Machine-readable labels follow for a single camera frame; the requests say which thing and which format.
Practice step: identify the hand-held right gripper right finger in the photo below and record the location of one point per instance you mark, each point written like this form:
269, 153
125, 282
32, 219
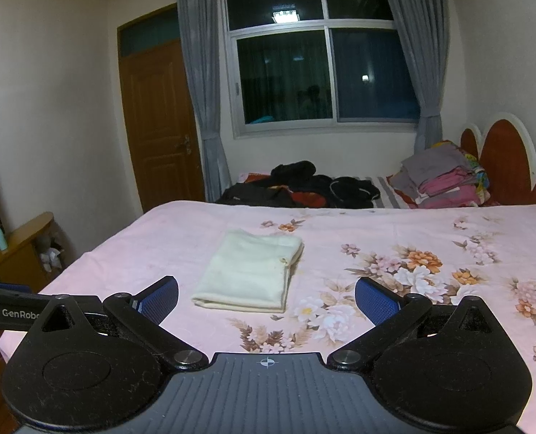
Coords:
376, 300

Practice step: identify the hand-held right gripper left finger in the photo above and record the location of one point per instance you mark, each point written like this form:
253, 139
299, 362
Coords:
159, 300

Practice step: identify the pale green long-sleeved shirt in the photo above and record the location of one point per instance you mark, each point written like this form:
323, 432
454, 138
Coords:
249, 271

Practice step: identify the pile of black clothes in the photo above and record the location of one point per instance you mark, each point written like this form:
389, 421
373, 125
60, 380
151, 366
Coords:
313, 181

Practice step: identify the stack of folded clothes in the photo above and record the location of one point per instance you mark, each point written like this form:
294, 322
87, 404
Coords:
435, 176

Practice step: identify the bed with pink floral sheet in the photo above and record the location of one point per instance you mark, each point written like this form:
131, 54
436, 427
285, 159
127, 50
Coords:
408, 244

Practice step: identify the wooden cabinet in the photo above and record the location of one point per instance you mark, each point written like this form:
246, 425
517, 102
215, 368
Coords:
19, 244

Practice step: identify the crumpled white plastic bag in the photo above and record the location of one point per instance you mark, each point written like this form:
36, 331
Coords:
51, 255

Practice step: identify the teal bottle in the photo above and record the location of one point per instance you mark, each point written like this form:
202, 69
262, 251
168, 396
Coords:
0, 237

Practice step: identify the striped blanket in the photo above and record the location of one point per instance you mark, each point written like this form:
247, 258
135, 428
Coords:
385, 190

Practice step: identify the red garment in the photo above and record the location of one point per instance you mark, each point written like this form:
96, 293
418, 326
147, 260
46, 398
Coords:
306, 200

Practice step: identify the brown wooden door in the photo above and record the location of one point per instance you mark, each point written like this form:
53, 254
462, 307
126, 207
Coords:
159, 122

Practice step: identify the red and white scalloped headboard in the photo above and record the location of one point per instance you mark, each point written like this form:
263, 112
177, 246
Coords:
507, 162

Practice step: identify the grey-blue curtain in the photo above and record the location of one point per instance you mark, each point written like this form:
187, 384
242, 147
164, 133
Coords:
202, 77
423, 54

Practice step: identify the white-framed sliding window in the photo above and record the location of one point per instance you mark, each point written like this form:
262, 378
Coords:
295, 68

